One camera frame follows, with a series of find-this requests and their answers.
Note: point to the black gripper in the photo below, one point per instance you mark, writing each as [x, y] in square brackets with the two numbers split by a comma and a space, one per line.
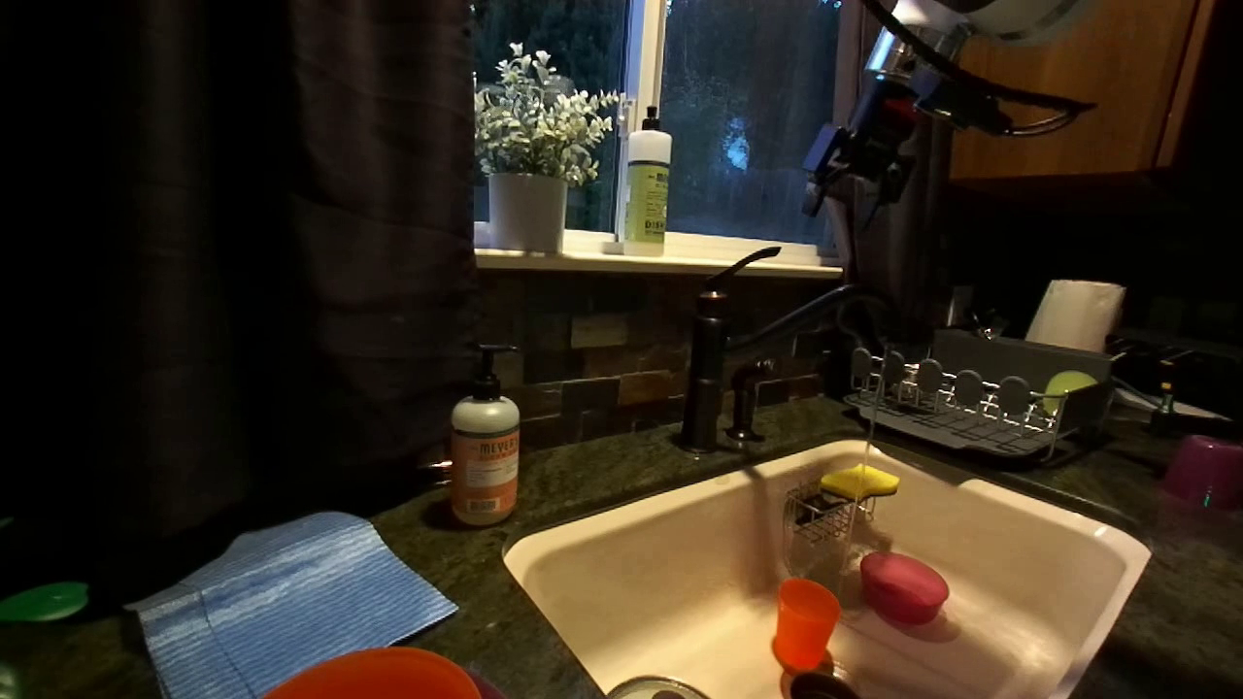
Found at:
[905, 234]

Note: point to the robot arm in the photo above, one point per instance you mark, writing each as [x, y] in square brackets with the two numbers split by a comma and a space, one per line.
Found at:
[972, 53]

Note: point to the dark bronze faucet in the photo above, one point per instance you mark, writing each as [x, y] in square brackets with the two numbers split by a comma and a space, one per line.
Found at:
[704, 372]

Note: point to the grey plastic dish rack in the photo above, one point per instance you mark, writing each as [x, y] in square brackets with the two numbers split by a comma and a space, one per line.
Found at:
[985, 389]

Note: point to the white paper towel roll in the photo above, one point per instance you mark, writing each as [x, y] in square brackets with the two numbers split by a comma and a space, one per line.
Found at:
[1073, 312]

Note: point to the wooden cabinet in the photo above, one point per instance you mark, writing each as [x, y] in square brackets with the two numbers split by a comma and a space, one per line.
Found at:
[1061, 89]

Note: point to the green plastic item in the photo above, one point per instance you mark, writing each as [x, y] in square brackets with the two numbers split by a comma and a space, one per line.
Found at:
[1069, 387]

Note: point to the dark side sprayer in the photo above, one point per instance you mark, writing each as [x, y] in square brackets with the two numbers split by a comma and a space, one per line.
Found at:
[748, 405]

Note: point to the yellow sponge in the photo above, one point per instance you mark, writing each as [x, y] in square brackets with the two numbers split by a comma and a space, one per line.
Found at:
[858, 479]

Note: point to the dish soap bottle green label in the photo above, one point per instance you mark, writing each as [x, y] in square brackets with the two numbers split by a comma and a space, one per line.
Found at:
[644, 180]

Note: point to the clear sponge caddy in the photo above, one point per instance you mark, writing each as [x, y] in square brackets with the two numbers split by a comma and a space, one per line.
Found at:
[827, 533]

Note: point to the pink plastic bowl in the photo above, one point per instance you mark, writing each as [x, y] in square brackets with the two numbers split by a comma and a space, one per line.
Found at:
[902, 589]

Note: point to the pink plastic tumbler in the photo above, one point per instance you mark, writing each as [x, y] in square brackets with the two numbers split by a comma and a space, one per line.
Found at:
[1205, 471]

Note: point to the potted plant white pot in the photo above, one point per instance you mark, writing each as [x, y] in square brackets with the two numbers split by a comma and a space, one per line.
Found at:
[531, 155]

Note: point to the orange plastic cup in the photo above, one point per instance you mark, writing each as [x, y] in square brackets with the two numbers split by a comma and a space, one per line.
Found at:
[806, 624]

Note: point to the white kitchen sink basin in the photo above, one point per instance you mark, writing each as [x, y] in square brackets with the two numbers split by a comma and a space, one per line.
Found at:
[674, 567]

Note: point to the black sink drain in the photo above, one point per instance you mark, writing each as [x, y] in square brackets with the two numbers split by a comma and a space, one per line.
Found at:
[819, 686]

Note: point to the pump soap bottle orange label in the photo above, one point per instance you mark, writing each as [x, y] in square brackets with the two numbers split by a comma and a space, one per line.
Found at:
[481, 460]

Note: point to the dark curtain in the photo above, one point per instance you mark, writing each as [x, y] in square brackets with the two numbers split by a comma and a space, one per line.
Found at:
[233, 256]

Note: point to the orange plastic bowl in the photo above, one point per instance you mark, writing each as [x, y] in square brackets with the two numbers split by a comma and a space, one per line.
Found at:
[375, 677]

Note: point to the blue dish cloth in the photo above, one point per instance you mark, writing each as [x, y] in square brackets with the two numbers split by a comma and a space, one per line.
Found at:
[291, 594]

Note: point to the green plastic lid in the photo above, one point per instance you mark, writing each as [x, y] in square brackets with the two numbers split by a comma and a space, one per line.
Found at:
[44, 603]

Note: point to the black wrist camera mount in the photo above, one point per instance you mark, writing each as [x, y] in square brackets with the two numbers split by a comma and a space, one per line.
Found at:
[857, 142]

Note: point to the window with white frame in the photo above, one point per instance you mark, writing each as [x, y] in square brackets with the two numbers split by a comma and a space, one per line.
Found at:
[749, 119]

